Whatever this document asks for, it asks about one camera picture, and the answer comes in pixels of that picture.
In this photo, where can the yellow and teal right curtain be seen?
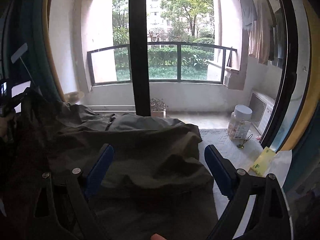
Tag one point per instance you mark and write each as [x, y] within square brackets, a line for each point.
[302, 118]

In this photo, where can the yellow tissue box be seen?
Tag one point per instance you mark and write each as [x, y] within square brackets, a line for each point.
[270, 162]

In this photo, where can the keys on table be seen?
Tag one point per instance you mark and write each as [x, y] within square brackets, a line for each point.
[241, 145]

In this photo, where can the air conditioner outdoor unit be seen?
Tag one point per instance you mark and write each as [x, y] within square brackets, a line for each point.
[262, 107]

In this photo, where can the hanging blue shirt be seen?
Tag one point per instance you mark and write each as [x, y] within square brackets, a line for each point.
[249, 14]

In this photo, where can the potted plant on balcony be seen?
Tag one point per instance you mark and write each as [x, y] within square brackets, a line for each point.
[158, 108]

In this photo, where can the black window frame post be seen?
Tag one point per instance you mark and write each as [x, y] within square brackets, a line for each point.
[139, 56]

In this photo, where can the teal left curtain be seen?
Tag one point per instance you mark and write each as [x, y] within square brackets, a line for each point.
[28, 21]

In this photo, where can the balcony railing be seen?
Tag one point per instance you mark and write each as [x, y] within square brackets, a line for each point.
[167, 62]

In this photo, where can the grey lamp on stalk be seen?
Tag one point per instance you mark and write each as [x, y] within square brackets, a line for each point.
[21, 71]

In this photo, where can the right hand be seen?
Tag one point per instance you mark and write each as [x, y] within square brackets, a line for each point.
[157, 237]

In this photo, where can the olive green jacket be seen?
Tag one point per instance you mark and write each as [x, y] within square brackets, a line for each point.
[155, 183]

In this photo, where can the hanging pink garment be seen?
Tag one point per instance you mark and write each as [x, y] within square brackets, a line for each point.
[261, 42]

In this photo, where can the hanging dark green garment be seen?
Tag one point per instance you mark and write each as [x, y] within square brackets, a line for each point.
[277, 38]

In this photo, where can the clear plastic jar white lid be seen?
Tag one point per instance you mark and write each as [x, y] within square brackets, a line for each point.
[239, 123]

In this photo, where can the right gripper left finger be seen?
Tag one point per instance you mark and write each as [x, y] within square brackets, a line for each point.
[62, 209]

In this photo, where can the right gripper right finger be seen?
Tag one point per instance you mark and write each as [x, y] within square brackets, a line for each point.
[269, 218]

